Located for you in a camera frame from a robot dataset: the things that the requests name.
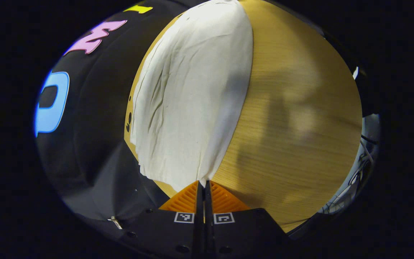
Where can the white cloth clip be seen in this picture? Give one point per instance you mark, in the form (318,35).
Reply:
(115,222)

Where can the white jeans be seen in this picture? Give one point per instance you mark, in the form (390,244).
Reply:
(192,90)

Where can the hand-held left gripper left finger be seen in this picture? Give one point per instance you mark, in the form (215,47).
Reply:
(199,230)

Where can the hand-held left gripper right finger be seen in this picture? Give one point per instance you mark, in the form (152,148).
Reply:
(208,230)

